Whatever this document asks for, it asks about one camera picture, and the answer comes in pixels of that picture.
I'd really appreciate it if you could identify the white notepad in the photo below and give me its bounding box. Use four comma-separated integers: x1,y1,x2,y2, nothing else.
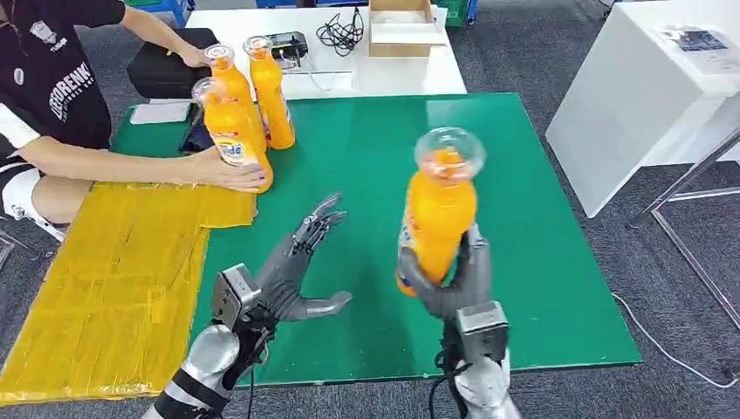
129,100,192,126

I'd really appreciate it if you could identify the white floor cable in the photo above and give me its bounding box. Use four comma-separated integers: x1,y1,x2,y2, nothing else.
611,292,740,389

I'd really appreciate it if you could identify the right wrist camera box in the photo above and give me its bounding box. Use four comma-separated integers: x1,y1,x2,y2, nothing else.
455,300,511,366

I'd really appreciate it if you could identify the black electronic device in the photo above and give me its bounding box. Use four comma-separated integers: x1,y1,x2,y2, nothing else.
270,31,311,69

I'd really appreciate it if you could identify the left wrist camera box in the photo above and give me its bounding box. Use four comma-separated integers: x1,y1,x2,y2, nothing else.
210,264,263,331

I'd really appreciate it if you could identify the white desk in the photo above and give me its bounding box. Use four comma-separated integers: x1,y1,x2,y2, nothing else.
545,0,740,220

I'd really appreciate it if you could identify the green table mat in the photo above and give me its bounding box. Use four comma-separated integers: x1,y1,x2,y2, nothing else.
109,92,644,388

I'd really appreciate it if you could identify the blue plastic crate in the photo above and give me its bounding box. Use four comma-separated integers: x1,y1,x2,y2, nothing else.
124,0,192,27

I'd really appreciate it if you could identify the black cable bundle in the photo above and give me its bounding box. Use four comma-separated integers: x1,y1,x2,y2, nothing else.
316,6,367,58

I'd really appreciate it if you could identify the orange drink bottle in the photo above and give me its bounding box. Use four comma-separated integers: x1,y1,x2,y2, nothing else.
190,76,275,195
243,35,297,151
203,44,268,155
395,127,487,298

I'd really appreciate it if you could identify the green plastic crate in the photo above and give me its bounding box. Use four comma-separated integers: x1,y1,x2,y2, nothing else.
432,0,480,28

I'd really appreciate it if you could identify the chrome table leg frame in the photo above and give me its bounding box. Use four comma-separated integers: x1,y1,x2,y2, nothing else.
628,129,740,332

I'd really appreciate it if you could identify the white table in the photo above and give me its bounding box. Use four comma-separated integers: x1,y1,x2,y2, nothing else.
184,4,469,100

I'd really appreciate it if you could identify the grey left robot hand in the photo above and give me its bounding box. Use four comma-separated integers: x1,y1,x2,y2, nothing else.
254,193,353,323

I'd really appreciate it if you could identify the person's right hand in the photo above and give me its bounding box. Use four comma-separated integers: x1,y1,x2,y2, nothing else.
188,145,273,195

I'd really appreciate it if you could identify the open cardboard box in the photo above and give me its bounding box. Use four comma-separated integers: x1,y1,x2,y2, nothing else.
367,0,449,58

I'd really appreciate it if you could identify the person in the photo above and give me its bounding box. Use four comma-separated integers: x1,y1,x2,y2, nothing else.
0,0,273,244

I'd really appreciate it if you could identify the yellow sheet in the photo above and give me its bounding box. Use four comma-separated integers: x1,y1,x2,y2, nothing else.
0,182,258,406

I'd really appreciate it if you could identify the black bag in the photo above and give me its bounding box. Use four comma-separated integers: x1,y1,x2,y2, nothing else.
127,27,220,100

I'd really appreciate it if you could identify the dark circuit board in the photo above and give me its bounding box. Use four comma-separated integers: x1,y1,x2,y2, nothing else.
675,30,730,53

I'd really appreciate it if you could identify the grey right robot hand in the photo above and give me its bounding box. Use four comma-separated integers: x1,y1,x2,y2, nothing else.
397,222,494,322

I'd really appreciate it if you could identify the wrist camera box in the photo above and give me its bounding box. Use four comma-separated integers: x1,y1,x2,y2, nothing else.
455,300,511,366
210,264,263,331

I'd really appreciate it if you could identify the person's left hand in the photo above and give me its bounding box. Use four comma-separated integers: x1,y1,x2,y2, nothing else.
175,43,212,69

